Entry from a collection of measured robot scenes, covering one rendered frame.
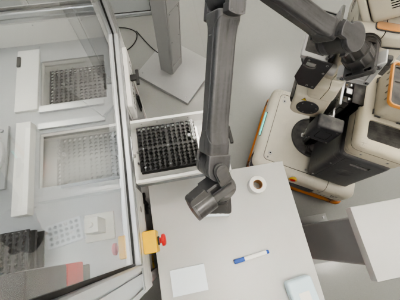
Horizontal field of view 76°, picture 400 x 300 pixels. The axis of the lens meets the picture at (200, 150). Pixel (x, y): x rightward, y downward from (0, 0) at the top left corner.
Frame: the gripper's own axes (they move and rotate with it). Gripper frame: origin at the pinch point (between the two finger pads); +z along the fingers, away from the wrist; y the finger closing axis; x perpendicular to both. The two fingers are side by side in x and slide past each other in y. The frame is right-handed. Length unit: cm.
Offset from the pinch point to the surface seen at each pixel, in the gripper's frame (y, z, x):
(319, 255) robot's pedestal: 17, 70, 66
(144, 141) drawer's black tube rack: -23.8, 7.8, -25.4
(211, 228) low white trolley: 6.7, 22.1, 0.5
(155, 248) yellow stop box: 13.9, 7.6, -19.1
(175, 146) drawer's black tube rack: -23.2, 10.3, -13.6
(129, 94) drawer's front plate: -42, 4, -32
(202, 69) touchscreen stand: -126, 91, 4
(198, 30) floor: -171, 93, 0
